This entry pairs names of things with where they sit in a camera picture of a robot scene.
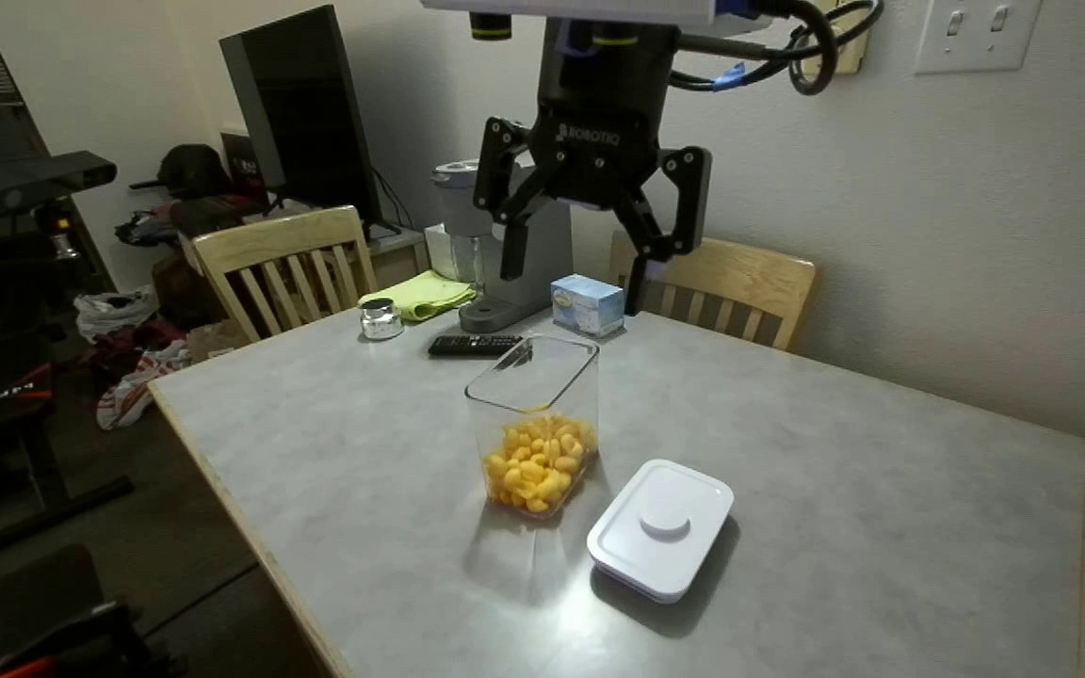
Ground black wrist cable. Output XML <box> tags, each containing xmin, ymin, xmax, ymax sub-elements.
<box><xmin>666</xmin><ymin>0</ymin><xmax>886</xmax><ymax>96</ymax></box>

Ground black red bag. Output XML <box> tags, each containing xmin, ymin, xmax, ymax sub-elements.
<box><xmin>0</xmin><ymin>598</ymin><xmax>170</xmax><ymax>678</ymax></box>

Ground clear plastic water tank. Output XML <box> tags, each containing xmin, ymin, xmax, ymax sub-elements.
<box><xmin>423</xmin><ymin>218</ymin><xmax>464</xmax><ymax>283</ymax></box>

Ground black cap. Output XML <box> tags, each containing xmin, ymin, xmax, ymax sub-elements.
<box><xmin>156</xmin><ymin>140</ymin><xmax>235</xmax><ymax>202</ymax></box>

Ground black stand frame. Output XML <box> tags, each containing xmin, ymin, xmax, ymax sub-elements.
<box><xmin>0</xmin><ymin>362</ymin><xmax>135</xmax><ymax>556</ymax></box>

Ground yellow snack pieces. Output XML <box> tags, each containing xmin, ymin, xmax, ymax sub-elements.
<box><xmin>484</xmin><ymin>409</ymin><xmax>603</xmax><ymax>518</ymax></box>

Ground clear plastic container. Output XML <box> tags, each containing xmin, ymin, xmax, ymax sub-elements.
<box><xmin>459</xmin><ymin>331</ymin><xmax>608</xmax><ymax>523</ymax></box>

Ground black bar camera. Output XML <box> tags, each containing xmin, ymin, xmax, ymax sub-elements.
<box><xmin>0</xmin><ymin>146</ymin><xmax>120</xmax><ymax>209</ymax></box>

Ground black flat screen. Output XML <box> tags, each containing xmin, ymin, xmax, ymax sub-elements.
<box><xmin>216</xmin><ymin>0</ymin><xmax>385</xmax><ymax>228</ymax></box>

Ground white light switch plate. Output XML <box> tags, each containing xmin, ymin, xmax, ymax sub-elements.
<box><xmin>912</xmin><ymin>0</ymin><xmax>1046</xmax><ymax>80</ymax></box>

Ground lime green cloth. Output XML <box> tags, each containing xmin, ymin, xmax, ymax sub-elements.
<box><xmin>357</xmin><ymin>267</ymin><xmax>477</xmax><ymax>328</ymax></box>

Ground blue white cardboard box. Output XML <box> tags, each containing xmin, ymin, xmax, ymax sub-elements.
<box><xmin>549</xmin><ymin>271</ymin><xmax>631</xmax><ymax>341</ymax></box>

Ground white container lid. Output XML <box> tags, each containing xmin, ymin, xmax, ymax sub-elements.
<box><xmin>585</xmin><ymin>454</ymin><xmax>739</xmax><ymax>611</ymax></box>

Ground black remote control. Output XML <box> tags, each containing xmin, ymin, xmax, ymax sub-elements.
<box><xmin>427</xmin><ymin>328</ymin><xmax>529</xmax><ymax>362</ymax></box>

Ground grey coffee maker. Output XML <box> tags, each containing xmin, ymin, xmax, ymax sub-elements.
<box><xmin>428</xmin><ymin>149</ymin><xmax>577</xmax><ymax>340</ymax></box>

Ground light wooden chair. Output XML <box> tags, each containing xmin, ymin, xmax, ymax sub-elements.
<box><xmin>187</xmin><ymin>200</ymin><xmax>382</xmax><ymax>346</ymax></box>
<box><xmin>608</xmin><ymin>222</ymin><xmax>820</xmax><ymax>352</ymax></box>

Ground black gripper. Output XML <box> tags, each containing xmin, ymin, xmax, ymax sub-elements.
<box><xmin>471</xmin><ymin>16</ymin><xmax>714</xmax><ymax>315</ymax></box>

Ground pile of clothes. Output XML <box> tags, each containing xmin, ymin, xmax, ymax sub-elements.
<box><xmin>88</xmin><ymin>315</ymin><xmax>253</xmax><ymax>434</ymax></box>

